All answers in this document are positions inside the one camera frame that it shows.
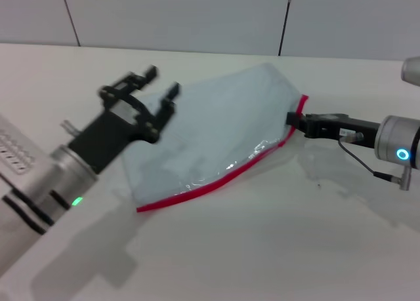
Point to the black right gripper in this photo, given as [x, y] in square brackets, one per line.
[341, 127]

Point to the silver plug on left wrist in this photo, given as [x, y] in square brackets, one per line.
[69, 127]

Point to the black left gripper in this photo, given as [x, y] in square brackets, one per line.
[111, 130]

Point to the clear document bag red zipper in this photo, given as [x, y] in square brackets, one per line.
[223, 124]

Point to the black vertical wall strip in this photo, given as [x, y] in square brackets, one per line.
[285, 25]

